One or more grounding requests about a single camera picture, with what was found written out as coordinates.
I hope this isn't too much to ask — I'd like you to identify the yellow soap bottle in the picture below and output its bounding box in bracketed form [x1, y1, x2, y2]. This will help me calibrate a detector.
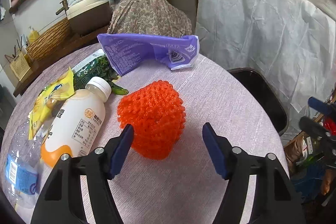
[28, 26, 40, 45]

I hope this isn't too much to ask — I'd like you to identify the wooden counter shelf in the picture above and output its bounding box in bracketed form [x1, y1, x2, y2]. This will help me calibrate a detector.
[13, 25, 109, 98]

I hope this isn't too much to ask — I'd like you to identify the white orange drink bottle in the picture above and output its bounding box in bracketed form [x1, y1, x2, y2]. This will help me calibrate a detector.
[41, 77, 112, 168]

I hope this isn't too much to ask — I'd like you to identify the purple snack bag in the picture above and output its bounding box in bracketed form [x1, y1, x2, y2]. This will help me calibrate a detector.
[97, 34, 199, 76]

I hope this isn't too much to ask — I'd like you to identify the woven wicker basket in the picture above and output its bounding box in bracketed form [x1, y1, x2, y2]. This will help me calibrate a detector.
[27, 18, 73, 61]

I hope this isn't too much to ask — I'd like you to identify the black trash bin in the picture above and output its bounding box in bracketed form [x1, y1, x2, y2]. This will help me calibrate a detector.
[228, 68, 289, 136]

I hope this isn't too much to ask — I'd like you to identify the pink lilac tablecloth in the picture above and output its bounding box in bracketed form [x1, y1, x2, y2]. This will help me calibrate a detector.
[0, 43, 289, 224]

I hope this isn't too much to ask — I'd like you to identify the brown white ceramic pot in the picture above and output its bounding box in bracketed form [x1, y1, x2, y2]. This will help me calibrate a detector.
[67, 0, 112, 35]

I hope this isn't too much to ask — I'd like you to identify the orange foam fruit net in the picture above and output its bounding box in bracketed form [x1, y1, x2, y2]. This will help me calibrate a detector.
[117, 80, 186, 160]

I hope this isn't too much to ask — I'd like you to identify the beige chopstick holder box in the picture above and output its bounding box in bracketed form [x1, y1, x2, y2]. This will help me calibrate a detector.
[10, 52, 31, 81]

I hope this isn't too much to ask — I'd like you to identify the floral patterned cloth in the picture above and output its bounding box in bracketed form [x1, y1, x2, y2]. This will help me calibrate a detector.
[107, 0, 193, 38]

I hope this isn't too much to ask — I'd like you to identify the white crinkled cover sheet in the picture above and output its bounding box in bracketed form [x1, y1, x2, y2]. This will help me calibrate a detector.
[195, 0, 335, 144]

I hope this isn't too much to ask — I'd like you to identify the clear crushed water bottle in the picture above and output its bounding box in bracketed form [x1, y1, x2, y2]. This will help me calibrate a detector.
[4, 120, 42, 209]

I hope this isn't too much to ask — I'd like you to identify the brass faucet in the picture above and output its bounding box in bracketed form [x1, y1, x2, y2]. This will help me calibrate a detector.
[55, 0, 69, 15]

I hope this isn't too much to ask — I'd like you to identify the yellow snack wrapper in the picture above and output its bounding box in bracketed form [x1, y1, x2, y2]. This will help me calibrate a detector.
[28, 67, 75, 140]

